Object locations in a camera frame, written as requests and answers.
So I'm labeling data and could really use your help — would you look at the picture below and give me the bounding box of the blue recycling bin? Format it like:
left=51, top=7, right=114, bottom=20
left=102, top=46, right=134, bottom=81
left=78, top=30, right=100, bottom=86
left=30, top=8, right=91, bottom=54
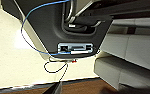
left=100, top=18, right=150, bottom=69

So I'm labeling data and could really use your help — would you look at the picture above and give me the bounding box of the thin black floor cable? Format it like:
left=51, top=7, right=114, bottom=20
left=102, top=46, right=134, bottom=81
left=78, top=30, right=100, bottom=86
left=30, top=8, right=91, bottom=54
left=43, top=57, right=70, bottom=85

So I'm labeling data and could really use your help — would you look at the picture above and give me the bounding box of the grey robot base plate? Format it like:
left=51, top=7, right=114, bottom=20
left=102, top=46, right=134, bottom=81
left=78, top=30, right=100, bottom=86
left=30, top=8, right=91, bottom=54
left=0, top=0, right=114, bottom=61

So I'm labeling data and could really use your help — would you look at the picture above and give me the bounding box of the thin blue cable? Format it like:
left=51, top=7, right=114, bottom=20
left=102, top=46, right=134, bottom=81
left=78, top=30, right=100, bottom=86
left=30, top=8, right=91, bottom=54
left=20, top=0, right=74, bottom=56

